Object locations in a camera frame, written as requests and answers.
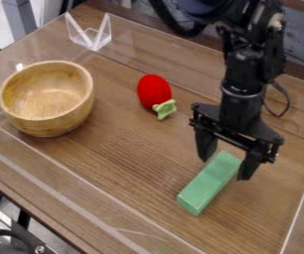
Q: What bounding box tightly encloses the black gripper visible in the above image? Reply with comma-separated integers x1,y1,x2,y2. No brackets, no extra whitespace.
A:
190,88,283,181

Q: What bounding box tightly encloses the green rectangular stick block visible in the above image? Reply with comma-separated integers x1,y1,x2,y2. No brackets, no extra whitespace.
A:
176,151,239,216

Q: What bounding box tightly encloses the brown wooden bowl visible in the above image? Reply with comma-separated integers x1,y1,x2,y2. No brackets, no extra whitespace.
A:
0,61,95,137

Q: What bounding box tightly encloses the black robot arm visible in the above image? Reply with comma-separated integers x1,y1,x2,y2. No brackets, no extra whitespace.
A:
150,0,285,181

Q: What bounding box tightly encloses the red plush strawberry toy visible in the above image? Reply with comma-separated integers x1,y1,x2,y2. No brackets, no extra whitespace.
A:
136,73,176,120

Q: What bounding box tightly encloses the black table leg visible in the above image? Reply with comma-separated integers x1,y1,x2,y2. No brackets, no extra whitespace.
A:
17,210,30,229

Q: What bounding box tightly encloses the clear acrylic corner bracket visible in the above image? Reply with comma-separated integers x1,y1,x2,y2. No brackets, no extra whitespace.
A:
65,12,112,52

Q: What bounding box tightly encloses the grey post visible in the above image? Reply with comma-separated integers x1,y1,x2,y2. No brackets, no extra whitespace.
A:
1,0,37,41

